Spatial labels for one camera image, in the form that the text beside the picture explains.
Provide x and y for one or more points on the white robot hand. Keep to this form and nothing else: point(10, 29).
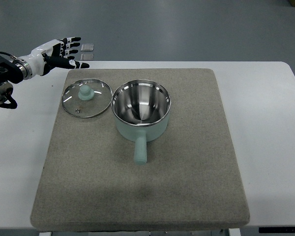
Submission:
point(35, 64)

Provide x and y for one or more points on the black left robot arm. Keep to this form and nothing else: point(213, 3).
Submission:
point(11, 74)

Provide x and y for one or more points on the grey felt mat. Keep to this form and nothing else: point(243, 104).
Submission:
point(187, 179)

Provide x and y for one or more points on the black table control panel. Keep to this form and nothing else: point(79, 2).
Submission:
point(277, 230)

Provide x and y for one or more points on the upper floor metal plate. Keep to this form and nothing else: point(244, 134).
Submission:
point(87, 47)

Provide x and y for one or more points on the lower floor metal plate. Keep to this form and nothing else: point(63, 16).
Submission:
point(87, 56)

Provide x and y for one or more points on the floor metal plate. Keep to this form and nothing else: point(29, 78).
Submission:
point(87, 56)
point(87, 47)

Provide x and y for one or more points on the mint green saucepan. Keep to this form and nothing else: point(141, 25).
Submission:
point(141, 109)

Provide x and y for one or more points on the glass lid with green knob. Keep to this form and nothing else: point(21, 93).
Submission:
point(86, 98)

